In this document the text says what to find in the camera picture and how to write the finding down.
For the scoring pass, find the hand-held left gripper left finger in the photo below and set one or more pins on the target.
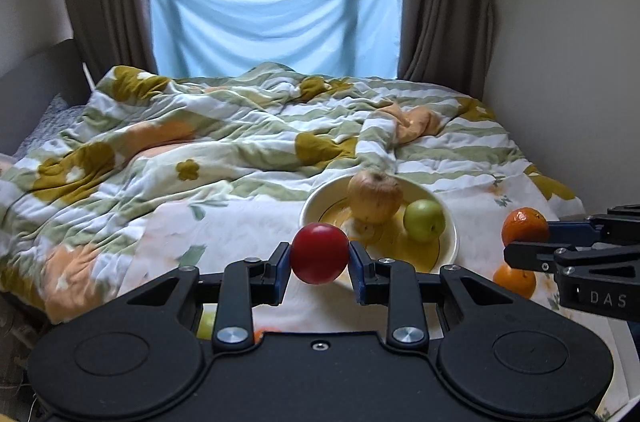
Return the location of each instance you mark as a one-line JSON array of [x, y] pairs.
[[282, 269]]

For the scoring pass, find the green apple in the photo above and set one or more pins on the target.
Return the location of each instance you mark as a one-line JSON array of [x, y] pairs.
[[425, 219], [206, 326]]

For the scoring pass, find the patterned grey pillow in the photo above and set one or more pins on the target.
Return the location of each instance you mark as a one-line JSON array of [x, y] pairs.
[[52, 122]]

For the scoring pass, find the light blue window cloth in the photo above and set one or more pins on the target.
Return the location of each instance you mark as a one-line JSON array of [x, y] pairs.
[[275, 17]]

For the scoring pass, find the large wrinkled yellow-red apple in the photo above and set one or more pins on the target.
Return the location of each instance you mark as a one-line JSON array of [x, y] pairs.
[[375, 197]]

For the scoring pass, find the cream bowl with yellow inside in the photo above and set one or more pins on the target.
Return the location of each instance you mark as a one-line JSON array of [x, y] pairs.
[[430, 252]]

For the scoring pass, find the small mandarin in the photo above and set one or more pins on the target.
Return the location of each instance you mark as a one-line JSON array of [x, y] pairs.
[[515, 281]]

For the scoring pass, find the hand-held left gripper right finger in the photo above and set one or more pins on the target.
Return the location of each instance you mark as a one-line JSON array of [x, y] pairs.
[[357, 274]]

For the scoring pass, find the white floral bed sheet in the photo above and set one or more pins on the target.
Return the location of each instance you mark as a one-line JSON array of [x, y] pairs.
[[240, 222]]

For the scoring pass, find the floral striped quilt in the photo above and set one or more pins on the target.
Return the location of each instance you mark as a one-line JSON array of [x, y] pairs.
[[200, 137]]

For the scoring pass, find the grey bed headboard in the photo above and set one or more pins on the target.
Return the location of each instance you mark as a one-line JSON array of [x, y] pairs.
[[35, 77]]

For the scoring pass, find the medium orange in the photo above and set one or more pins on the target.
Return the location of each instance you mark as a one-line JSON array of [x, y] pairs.
[[522, 224]]

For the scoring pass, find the red apple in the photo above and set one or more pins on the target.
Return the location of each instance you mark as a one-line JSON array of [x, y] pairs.
[[320, 252]]

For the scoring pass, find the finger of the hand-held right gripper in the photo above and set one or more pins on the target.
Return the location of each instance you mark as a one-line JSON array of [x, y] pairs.
[[530, 256], [570, 233]]

